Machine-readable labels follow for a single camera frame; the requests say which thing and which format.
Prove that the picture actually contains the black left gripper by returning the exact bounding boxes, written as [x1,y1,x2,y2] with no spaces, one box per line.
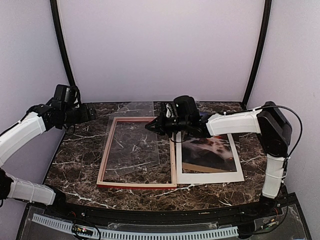
[62,102,96,127]

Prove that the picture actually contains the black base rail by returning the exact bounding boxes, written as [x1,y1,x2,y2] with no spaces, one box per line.
[23,193,300,229]

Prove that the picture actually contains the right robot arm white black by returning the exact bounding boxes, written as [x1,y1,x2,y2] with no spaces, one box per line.
[145,95,292,217]

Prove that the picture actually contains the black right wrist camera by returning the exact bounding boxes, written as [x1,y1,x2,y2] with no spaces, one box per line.
[161,95,200,120]

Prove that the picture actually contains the right black enclosure post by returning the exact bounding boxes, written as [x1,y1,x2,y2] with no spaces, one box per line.
[241,0,272,109]

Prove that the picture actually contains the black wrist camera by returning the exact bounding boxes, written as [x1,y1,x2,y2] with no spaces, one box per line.
[51,84,81,111]
[161,95,200,120]

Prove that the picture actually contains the brown cardboard backing board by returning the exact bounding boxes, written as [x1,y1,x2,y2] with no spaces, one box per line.
[182,162,227,173]

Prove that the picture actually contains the small green circuit board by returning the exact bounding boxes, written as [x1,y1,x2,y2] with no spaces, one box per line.
[71,224,94,236]

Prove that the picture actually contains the grey slotted cable duct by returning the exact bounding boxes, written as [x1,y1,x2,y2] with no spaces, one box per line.
[32,213,239,240]

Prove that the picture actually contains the clear acrylic sheet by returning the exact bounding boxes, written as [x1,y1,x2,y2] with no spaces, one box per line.
[100,101,160,182]

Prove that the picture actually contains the wooden picture frame red edge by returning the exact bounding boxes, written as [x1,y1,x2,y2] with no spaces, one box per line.
[96,116,177,190]

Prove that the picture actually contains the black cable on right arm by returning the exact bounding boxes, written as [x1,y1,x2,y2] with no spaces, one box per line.
[259,104,301,163]

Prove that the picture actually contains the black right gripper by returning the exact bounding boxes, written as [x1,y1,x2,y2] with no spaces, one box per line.
[145,110,190,137]

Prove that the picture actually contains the left black enclosure post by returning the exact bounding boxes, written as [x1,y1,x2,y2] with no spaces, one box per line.
[49,0,82,106]

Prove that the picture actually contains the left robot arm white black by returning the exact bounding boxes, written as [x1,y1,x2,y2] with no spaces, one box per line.
[0,103,96,218]

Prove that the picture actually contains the black enclosure post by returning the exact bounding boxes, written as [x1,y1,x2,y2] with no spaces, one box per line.
[49,0,82,106]
[241,0,272,109]

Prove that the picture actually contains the white mat board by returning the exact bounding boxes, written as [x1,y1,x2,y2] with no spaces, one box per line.
[176,133,244,184]

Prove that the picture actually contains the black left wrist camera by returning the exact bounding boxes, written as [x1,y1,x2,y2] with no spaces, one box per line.
[51,84,81,111]

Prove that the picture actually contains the landscape sunset photo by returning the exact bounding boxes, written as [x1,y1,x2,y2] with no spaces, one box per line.
[181,111,238,174]

